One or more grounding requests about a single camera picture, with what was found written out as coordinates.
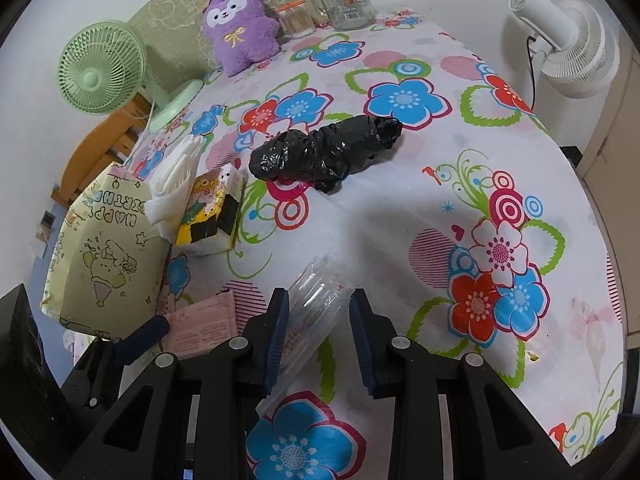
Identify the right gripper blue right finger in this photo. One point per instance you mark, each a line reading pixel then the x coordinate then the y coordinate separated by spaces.
pixel 373 334

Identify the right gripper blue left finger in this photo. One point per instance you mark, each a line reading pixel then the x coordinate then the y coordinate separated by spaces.
pixel 266 334

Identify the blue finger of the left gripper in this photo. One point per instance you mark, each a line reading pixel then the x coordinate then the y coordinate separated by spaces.
pixel 142 339

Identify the pink paper packet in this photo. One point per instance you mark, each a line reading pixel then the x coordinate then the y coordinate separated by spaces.
pixel 197 329

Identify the clear plastic tube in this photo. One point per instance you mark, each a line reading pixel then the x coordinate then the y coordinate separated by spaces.
pixel 318 298

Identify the yellow cartoon tissue pack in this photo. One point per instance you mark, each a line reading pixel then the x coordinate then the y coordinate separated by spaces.
pixel 210 222

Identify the white tissue stack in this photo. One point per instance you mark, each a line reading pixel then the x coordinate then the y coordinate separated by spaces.
pixel 171 186

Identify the black plastic bag bundle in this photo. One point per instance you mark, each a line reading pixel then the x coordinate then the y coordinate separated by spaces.
pixel 328 155

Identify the floral tablecloth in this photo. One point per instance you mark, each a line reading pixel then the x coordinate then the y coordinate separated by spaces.
pixel 471 234

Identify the green desk fan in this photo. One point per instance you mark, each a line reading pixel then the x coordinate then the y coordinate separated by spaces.
pixel 105 65

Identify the beige door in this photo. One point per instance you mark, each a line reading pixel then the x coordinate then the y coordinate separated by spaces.
pixel 610 167

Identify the purple plush toy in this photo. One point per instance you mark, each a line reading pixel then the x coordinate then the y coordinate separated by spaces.
pixel 241 32

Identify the cotton swab jar orange lid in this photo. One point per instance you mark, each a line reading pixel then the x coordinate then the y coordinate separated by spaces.
pixel 296 19

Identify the white standing fan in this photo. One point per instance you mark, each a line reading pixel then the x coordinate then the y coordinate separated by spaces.
pixel 572 47

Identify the wall socket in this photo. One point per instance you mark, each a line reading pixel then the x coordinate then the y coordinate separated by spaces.
pixel 47 220

